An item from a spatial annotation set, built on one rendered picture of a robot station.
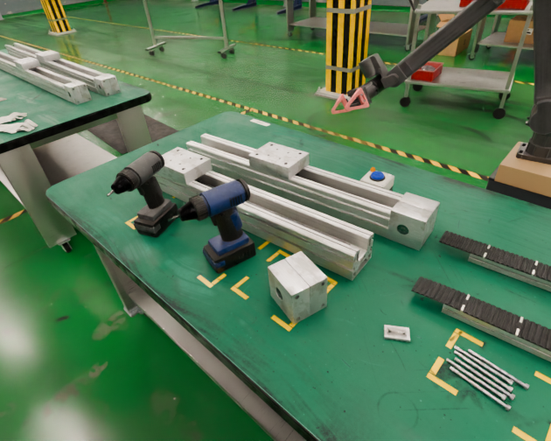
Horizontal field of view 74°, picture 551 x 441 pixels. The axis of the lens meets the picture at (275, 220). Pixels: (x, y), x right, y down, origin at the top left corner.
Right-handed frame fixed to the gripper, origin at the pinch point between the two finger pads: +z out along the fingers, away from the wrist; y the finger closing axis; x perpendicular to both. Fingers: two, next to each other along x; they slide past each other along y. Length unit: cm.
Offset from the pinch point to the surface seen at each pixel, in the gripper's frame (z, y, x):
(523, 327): 23, 70, 43
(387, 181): 8.8, 23.3, 22.1
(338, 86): -147, -255, 21
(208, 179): 51, -1, -4
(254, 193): 44.1, 14.8, 4.0
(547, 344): 23, 74, 45
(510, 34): -378, -243, 80
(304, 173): 25.9, 9.6, 9.0
